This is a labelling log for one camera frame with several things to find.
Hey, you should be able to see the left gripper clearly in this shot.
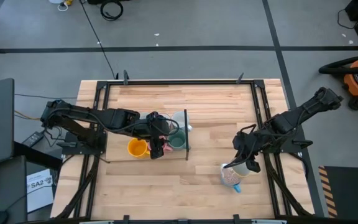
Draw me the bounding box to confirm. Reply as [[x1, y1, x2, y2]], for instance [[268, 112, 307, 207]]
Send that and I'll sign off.
[[146, 111, 171, 160]]

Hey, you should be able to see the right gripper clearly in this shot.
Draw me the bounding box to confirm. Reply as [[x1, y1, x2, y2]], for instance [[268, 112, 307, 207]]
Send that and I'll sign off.
[[232, 129, 262, 174]]

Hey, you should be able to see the coiled black cable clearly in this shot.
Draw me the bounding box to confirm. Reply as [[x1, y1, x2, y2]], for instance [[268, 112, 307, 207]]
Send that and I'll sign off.
[[99, 0, 124, 22]]

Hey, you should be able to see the white mug red rim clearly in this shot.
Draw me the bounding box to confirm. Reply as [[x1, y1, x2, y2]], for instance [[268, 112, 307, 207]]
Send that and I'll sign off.
[[170, 111, 194, 132]]

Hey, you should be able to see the white paper sheet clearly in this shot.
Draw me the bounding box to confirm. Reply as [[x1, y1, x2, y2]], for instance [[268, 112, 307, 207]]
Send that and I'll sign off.
[[25, 169, 55, 214]]

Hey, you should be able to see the speckled mug blue handle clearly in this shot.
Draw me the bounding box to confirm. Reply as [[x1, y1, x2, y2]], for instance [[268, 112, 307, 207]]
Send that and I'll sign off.
[[220, 161, 252, 194]]

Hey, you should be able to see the black floor cable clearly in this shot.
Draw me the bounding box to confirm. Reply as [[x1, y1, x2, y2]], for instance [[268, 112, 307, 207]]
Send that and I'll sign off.
[[78, 0, 118, 79], [14, 93, 78, 100]]

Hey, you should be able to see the black hazard striped mat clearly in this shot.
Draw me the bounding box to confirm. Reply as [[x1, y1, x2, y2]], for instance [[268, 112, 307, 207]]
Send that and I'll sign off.
[[318, 165, 358, 219]]

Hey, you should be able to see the yellow mug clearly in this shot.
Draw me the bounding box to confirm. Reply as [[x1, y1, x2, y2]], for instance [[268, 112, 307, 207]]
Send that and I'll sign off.
[[127, 137, 152, 159]]

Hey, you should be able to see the pink mug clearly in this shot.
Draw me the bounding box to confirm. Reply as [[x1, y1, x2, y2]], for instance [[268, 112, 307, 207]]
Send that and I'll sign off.
[[147, 135, 174, 154]]

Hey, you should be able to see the yellow cable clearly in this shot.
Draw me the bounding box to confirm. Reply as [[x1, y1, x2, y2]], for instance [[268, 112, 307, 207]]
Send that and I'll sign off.
[[14, 109, 42, 121]]

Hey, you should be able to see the teal mug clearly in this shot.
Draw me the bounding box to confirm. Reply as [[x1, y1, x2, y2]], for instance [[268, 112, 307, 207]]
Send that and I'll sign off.
[[167, 128, 188, 152]]

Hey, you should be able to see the black vacuum hose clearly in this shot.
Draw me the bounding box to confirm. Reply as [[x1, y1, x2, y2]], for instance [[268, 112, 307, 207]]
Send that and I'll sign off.
[[318, 55, 358, 75]]

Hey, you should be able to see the black power adapter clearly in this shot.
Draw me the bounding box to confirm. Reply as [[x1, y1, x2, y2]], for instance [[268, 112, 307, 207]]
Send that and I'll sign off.
[[21, 131, 45, 148]]

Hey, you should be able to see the dark keyboard desk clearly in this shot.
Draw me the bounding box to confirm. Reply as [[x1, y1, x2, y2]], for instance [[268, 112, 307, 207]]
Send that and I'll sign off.
[[0, 154, 28, 224]]

